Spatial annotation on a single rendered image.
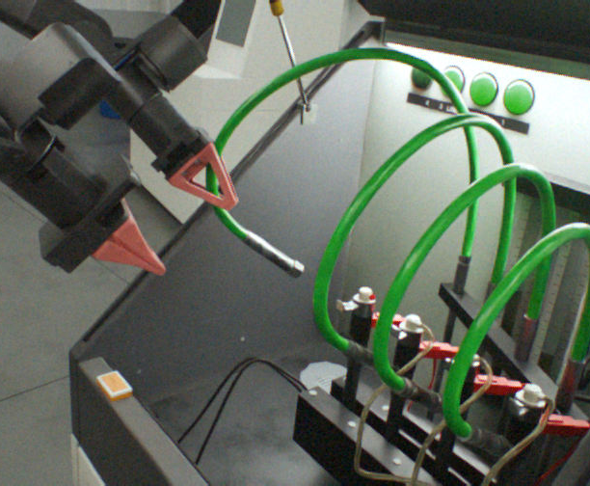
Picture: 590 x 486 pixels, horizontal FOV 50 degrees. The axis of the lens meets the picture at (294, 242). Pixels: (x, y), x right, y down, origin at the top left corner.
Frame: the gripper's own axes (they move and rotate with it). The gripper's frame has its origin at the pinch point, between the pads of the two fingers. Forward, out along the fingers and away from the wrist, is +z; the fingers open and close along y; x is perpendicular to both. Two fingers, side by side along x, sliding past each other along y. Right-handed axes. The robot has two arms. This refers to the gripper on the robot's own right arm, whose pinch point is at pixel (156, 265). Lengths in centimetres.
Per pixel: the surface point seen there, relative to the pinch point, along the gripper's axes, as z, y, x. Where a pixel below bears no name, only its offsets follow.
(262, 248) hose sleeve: 16.3, 7.5, 15.6
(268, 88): 1.4, 21.2, 16.0
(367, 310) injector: 27.6, 11.7, 5.9
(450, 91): 17.3, 38.5, 13.0
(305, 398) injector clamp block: 34.4, -2.6, 9.3
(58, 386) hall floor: 86, -90, 160
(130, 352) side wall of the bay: 23.7, -19.3, 32.5
